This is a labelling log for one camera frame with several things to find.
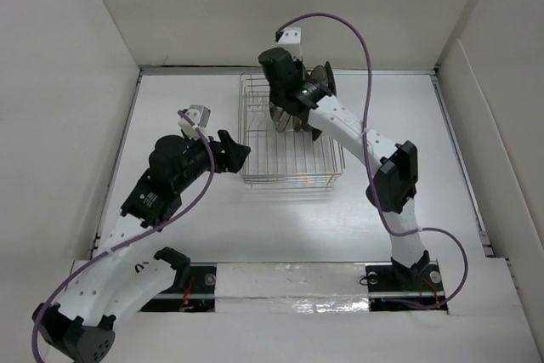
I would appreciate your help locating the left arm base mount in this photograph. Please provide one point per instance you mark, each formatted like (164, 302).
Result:
(194, 293)

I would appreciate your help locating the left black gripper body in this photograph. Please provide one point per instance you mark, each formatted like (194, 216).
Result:
(218, 160)

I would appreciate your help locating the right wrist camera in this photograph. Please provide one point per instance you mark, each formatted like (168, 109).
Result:
(290, 39)

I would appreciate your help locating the cream plate with tree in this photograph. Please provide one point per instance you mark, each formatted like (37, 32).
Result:
(297, 124)

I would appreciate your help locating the grey deer round plate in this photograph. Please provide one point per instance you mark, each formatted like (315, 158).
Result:
(331, 80)

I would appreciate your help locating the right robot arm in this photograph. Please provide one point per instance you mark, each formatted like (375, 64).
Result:
(392, 170)

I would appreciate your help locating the metal rimmed round plate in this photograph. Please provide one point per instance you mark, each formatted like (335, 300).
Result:
(319, 75)

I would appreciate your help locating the cream plate checkered rim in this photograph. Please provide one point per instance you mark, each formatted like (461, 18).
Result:
(279, 117)

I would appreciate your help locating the wire dish rack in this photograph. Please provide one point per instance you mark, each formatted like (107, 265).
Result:
(286, 159)

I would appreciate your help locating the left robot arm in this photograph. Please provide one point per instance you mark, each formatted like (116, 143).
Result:
(80, 318)

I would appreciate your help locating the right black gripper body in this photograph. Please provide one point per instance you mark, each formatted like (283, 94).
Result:
(299, 66)

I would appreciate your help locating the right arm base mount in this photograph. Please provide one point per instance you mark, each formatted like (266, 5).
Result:
(387, 294)

